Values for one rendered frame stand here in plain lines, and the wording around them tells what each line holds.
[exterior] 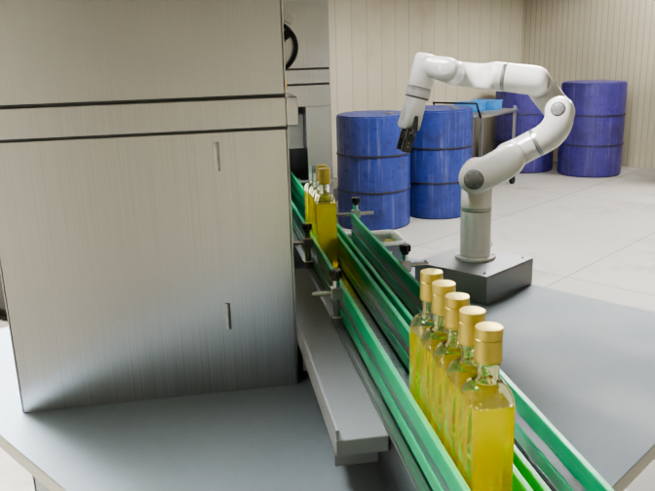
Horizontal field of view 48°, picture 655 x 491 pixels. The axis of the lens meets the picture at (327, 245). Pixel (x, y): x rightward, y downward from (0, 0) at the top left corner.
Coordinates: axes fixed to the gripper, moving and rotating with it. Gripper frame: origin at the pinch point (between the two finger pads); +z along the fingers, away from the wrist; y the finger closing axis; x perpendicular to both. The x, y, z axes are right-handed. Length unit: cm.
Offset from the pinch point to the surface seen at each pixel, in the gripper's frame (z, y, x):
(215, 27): -19, 72, -66
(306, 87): -9, -90, -21
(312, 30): -32, -90, -24
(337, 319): 37, 71, -27
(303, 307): 40, 57, -32
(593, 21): -148, -597, 366
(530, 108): -35, -551, 300
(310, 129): 8, -90, -15
